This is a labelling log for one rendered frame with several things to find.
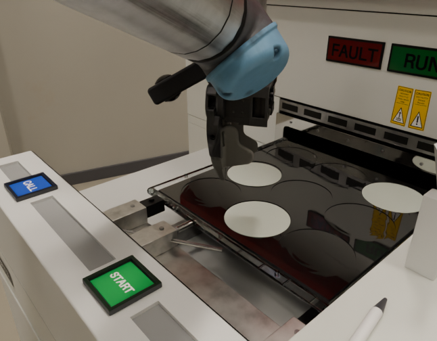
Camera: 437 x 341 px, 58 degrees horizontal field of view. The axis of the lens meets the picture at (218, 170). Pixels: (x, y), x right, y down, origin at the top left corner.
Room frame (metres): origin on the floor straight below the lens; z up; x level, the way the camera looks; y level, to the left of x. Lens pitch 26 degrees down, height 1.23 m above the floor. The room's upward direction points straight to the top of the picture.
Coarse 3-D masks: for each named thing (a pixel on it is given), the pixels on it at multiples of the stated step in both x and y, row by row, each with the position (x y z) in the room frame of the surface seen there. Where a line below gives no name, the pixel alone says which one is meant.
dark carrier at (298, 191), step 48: (288, 144) 0.79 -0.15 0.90; (192, 192) 0.58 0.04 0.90; (240, 192) 0.58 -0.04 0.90; (288, 192) 0.58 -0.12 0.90; (336, 192) 0.58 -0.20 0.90; (240, 240) 0.45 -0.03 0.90; (288, 240) 0.45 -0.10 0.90; (336, 240) 0.45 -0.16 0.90; (384, 240) 0.45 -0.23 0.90; (336, 288) 0.35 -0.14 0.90
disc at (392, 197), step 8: (376, 184) 0.61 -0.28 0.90; (384, 184) 0.61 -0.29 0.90; (392, 184) 0.61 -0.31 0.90; (368, 192) 0.58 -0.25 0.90; (376, 192) 0.58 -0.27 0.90; (384, 192) 0.58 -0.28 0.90; (392, 192) 0.58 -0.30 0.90; (400, 192) 0.58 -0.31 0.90; (408, 192) 0.58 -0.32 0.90; (416, 192) 0.58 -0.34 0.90; (368, 200) 0.56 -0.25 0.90; (376, 200) 0.56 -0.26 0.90; (384, 200) 0.56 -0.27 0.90; (392, 200) 0.56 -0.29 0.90; (400, 200) 0.56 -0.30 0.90; (408, 200) 0.56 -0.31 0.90; (416, 200) 0.56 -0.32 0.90; (384, 208) 0.53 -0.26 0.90; (392, 208) 0.53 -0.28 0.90; (400, 208) 0.53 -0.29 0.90; (408, 208) 0.53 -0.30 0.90; (416, 208) 0.53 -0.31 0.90
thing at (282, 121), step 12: (276, 120) 0.89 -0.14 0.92; (288, 120) 0.86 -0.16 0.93; (300, 120) 0.84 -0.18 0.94; (312, 120) 0.83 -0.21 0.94; (276, 132) 0.89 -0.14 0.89; (312, 132) 0.81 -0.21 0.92; (324, 132) 0.79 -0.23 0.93; (336, 132) 0.77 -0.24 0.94; (348, 132) 0.76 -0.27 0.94; (348, 144) 0.74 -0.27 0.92; (360, 144) 0.72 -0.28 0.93; (372, 144) 0.71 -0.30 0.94; (384, 144) 0.69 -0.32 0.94; (384, 156) 0.68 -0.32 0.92; (396, 156) 0.67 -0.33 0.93; (408, 156) 0.65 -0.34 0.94; (420, 156) 0.64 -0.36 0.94; (420, 168) 0.63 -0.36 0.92; (432, 168) 0.62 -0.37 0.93
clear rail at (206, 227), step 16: (160, 192) 0.58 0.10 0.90; (176, 208) 0.53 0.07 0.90; (208, 224) 0.49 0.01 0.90; (224, 240) 0.45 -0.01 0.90; (240, 256) 0.42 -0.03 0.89; (256, 256) 0.41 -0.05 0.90; (272, 272) 0.38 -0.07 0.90; (288, 288) 0.36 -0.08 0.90; (304, 288) 0.35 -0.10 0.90; (320, 304) 0.33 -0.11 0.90
